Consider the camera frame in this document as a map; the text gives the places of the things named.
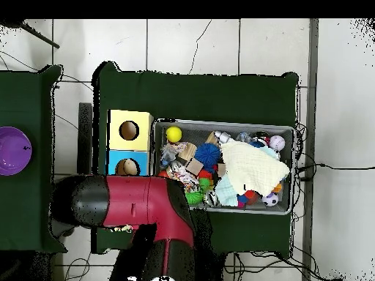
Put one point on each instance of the cream muslin cloth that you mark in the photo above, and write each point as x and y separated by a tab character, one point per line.
252	169

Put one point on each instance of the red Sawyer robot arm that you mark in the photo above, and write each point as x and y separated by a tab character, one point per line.
140	202

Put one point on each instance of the shallow clear mesh bin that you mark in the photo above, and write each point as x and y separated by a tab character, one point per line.
205	131

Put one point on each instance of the wooden three-hole sorting box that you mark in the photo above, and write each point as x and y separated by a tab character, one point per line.
140	140

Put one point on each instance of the blue spiky ball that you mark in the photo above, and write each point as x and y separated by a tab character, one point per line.
207	154

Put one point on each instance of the yellow ball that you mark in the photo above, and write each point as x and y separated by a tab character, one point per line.
174	134

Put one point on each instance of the red-orange ball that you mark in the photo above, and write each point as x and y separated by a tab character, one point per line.
163	174

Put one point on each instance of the silver plastic toy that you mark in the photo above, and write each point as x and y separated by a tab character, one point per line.
222	136

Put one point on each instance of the dark green tablecloth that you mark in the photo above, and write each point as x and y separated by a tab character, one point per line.
26	102
199	96

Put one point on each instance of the white baseball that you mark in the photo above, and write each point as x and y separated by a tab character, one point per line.
277	143

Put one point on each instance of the small soccer ball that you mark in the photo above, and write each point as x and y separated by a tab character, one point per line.
270	199

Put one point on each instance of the purple round disc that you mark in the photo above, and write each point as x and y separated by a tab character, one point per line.
13	150

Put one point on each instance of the black tripod leg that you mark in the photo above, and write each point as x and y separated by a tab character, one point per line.
38	35

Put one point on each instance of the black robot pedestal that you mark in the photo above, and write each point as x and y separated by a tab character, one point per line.
218	267

